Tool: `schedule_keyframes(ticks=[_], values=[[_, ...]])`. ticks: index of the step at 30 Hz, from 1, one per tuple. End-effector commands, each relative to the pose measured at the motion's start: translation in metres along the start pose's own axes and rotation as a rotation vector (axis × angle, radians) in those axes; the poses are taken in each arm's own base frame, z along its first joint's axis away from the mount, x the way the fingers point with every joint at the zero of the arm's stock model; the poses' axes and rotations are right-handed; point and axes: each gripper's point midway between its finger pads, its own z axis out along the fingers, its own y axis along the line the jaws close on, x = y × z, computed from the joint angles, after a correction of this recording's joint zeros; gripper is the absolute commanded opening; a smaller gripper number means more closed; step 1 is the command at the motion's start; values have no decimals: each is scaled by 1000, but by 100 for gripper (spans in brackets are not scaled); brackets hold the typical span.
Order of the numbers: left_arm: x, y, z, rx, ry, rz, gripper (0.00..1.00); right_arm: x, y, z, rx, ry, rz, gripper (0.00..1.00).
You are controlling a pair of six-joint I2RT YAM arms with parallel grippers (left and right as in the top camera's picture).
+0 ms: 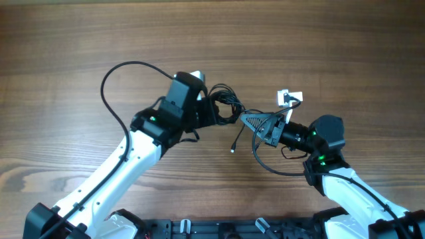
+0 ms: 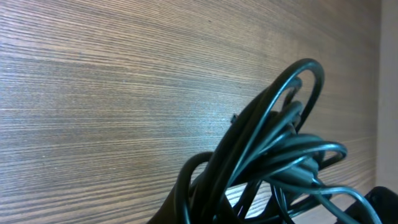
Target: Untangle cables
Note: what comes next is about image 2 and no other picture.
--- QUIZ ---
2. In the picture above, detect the black cable bundle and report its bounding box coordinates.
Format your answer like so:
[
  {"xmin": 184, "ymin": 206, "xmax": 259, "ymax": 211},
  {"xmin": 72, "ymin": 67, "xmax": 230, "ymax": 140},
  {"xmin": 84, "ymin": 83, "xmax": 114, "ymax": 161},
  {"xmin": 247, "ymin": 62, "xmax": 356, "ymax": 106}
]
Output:
[{"xmin": 174, "ymin": 58, "xmax": 383, "ymax": 224}]

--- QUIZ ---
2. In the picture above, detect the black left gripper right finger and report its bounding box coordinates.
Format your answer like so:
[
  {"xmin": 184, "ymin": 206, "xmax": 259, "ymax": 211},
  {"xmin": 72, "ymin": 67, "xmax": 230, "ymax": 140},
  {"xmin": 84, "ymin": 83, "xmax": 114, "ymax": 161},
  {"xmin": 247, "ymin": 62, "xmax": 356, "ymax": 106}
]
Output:
[{"xmin": 335, "ymin": 186, "xmax": 397, "ymax": 224}]

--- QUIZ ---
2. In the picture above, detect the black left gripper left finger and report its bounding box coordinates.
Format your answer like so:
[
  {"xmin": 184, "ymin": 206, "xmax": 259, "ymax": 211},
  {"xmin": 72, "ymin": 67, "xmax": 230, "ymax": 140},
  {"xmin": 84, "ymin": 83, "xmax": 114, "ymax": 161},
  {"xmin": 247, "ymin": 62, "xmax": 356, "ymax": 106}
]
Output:
[{"xmin": 147, "ymin": 185, "xmax": 177, "ymax": 224}]

